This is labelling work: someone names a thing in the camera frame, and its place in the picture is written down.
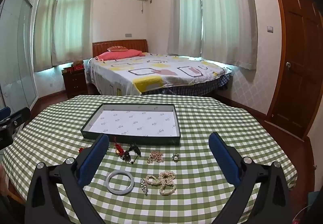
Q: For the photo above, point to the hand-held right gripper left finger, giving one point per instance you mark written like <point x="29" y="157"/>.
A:
<point x="92" y="161"/>

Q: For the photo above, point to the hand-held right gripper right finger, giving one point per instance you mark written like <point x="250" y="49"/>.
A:
<point x="224" y="161"/>

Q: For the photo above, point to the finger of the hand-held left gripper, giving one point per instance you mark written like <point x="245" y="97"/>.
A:
<point x="19" y="114"/>

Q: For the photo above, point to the red flower ornament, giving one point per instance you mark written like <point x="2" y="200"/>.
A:
<point x="81" y="150"/>

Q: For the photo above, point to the white jade bangle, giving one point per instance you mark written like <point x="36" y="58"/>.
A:
<point x="108" y="182"/>

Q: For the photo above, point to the black hair clip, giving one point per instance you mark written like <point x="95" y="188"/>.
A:
<point x="133" y="149"/>

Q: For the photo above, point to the pearl and gold brooch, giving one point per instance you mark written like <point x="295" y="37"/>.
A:
<point x="176" y="157"/>

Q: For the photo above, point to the dark green shallow box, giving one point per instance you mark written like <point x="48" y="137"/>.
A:
<point x="131" y="120"/>

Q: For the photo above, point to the rhinestone hair clip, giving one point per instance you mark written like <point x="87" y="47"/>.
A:
<point x="144" y="185"/>

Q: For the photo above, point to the green checked tablecloth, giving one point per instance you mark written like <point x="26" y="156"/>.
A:
<point x="201" y="188"/>

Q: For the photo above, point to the dark wooden nightstand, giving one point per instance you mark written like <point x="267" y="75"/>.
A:
<point x="74" y="82"/>

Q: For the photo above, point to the glass wardrobe door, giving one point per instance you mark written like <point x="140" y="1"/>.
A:
<point x="15" y="50"/>

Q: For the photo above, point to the red box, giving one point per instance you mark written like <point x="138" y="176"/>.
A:
<point x="72" y="69"/>

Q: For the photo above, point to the blue plaid bed skirt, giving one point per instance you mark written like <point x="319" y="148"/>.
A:
<point x="191" y="88"/>

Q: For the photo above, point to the white curtain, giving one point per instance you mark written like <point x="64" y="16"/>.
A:
<point x="184" y="12"/>
<point x="227" y="17"/>
<point x="75" y="19"/>
<point x="44" y="32"/>

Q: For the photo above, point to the bed with patterned sheet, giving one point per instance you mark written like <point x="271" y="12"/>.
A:
<point x="151" y="70"/>

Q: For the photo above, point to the pink pillow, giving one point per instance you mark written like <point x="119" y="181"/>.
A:
<point x="118" y="54"/>

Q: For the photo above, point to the metal door knob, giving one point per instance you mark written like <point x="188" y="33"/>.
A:
<point x="288" y="65"/>

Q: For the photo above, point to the small red cushion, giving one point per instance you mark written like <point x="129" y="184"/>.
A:
<point x="117" y="48"/>

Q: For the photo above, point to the brown wooden door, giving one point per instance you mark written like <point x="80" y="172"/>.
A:
<point x="295" y="62"/>

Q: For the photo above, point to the white light switch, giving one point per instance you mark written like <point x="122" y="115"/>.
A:
<point x="270" y="29"/>

